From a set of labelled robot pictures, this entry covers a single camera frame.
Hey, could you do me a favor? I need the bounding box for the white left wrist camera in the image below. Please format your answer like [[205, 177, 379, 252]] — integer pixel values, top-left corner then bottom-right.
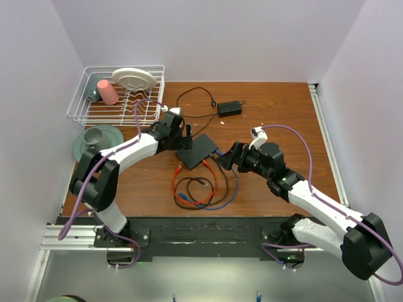
[[161, 106, 181, 115]]

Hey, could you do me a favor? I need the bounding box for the pink plastic cup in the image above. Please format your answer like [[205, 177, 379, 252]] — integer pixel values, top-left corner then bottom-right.
[[97, 79, 119, 105]]

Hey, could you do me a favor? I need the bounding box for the black power adapter brick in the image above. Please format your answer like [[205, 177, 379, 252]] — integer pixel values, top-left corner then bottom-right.
[[217, 101, 242, 118]]

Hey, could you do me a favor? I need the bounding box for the black ethernet cable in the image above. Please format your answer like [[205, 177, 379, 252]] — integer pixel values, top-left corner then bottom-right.
[[173, 154, 231, 211]]

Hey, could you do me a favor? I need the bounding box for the black power cord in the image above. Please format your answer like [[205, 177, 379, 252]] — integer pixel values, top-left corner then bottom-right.
[[176, 87, 247, 137]]

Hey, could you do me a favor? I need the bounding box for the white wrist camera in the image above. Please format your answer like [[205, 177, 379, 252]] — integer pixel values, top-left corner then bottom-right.
[[249, 126, 268, 150], [161, 106, 181, 115]]

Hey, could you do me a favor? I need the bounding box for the black network switch box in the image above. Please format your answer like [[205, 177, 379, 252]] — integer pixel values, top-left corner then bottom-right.
[[176, 133, 219, 170]]

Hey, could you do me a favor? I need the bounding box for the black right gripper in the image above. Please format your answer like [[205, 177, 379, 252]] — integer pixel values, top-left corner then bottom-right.
[[215, 142, 271, 180]]

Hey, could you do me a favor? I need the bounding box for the grey metal mug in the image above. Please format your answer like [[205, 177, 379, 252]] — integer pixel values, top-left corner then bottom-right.
[[83, 127, 109, 150]]

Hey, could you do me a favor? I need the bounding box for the dark green mug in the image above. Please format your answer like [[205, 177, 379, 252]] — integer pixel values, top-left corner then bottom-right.
[[84, 74, 104, 102]]

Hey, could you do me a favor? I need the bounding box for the white ceramic plate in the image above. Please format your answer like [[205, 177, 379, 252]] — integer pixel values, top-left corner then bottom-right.
[[111, 67, 157, 90]]

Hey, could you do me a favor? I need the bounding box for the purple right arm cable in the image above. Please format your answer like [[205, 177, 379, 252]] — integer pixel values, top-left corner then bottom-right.
[[261, 124, 403, 286]]

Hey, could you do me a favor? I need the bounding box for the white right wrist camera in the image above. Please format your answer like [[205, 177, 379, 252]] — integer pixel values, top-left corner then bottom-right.
[[249, 126, 268, 150]]

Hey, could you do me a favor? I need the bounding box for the white wire dish rack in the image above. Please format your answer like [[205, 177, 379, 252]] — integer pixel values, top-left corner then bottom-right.
[[67, 65, 165, 126]]

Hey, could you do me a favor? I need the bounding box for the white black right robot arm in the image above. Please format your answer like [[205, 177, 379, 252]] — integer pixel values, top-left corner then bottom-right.
[[217, 142, 393, 280]]

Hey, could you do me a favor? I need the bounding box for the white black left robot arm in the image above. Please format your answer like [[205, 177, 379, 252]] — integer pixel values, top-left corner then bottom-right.
[[69, 107, 192, 247]]

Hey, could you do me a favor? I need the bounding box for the aluminium right side rail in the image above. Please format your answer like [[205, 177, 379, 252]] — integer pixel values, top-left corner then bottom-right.
[[308, 84, 350, 208]]

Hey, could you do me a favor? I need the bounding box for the red ethernet cable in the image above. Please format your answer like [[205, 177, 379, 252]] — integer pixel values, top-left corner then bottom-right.
[[171, 159, 220, 207]]

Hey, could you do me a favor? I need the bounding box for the aluminium front rail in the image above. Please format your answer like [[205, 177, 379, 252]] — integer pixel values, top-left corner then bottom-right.
[[39, 224, 325, 252]]

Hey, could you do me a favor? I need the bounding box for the blue ethernet cable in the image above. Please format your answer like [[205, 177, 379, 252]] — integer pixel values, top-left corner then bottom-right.
[[178, 151, 240, 211]]

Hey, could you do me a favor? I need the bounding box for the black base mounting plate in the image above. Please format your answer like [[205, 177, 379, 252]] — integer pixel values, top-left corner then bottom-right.
[[55, 216, 352, 269]]

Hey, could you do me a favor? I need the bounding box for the aluminium rail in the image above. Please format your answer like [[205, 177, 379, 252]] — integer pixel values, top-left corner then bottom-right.
[[39, 224, 325, 252], [308, 84, 350, 208]]

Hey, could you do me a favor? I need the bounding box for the green plate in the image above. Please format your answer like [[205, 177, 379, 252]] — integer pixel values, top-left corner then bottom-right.
[[72, 125, 124, 162]]

